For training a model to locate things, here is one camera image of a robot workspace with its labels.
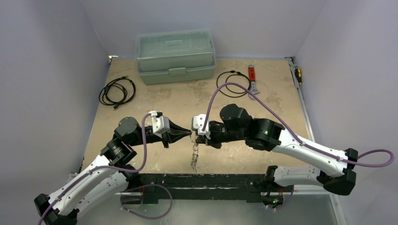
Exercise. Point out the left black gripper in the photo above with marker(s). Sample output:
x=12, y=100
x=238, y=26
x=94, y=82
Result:
x=176, y=132

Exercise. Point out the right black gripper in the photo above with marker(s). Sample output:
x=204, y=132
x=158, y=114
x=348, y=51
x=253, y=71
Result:
x=205, y=139

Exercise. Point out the metal keyring with keys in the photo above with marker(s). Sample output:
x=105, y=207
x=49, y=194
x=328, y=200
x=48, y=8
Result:
x=195, y=153

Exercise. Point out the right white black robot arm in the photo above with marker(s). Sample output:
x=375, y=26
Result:
x=327, y=167

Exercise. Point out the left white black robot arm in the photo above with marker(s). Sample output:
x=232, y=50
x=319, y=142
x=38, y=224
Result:
x=117, y=165

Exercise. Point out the green plastic toolbox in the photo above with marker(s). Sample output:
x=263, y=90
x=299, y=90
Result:
x=179, y=56

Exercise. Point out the yellow black screwdriver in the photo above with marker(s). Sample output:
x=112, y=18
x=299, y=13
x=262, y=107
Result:
x=298, y=75

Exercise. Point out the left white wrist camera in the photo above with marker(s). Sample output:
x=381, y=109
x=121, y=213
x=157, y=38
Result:
x=160, y=123

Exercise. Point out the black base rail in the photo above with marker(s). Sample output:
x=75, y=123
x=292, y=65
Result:
x=251, y=188

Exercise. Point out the red handled adjustable wrench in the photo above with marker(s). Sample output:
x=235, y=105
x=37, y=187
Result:
x=251, y=72

